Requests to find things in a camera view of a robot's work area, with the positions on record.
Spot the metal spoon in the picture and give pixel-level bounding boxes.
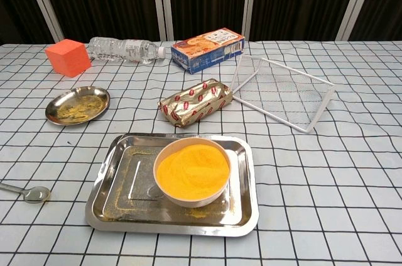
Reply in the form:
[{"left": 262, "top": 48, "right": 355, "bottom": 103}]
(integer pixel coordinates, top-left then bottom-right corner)
[{"left": 0, "top": 182, "right": 52, "bottom": 204}]

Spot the white bowl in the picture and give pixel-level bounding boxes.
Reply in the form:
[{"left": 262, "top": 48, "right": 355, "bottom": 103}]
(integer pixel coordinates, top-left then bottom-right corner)
[{"left": 153, "top": 137, "right": 232, "bottom": 209}]

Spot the rectangular steel tray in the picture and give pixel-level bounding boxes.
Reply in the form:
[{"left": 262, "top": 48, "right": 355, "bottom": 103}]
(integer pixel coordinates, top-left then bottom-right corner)
[{"left": 85, "top": 133, "right": 259, "bottom": 237}]

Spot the blue checkered tablecloth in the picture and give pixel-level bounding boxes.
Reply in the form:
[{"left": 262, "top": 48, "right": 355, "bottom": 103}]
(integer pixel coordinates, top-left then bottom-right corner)
[{"left": 0, "top": 40, "right": 402, "bottom": 266}]

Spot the gold foil snack package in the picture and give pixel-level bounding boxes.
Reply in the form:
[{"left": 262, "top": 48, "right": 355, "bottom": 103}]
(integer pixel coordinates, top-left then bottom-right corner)
[{"left": 158, "top": 78, "right": 234, "bottom": 128}]

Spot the yellow powder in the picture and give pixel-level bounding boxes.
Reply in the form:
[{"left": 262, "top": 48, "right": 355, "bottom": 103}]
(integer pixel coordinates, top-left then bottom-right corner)
[{"left": 156, "top": 143, "right": 231, "bottom": 201}]

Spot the blue orange biscuit box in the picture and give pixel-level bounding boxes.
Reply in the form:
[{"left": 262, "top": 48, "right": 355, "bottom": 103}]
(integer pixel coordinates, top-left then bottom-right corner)
[{"left": 171, "top": 28, "right": 246, "bottom": 75}]

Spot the clear plastic container lid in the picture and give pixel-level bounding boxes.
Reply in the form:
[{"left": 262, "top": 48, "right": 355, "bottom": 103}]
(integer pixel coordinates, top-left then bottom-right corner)
[{"left": 231, "top": 55, "right": 335, "bottom": 135}]

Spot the clear plastic water bottle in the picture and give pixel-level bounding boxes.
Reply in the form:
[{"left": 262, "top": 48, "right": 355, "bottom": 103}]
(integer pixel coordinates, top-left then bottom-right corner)
[{"left": 87, "top": 36, "right": 166, "bottom": 65}]

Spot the round steel plate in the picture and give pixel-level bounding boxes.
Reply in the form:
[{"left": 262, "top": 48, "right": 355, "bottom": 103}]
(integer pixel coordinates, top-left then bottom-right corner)
[{"left": 45, "top": 86, "right": 111, "bottom": 126}]

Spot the orange foam cube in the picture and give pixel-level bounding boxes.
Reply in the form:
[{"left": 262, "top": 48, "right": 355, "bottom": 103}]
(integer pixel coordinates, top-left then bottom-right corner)
[{"left": 45, "top": 38, "right": 92, "bottom": 77}]

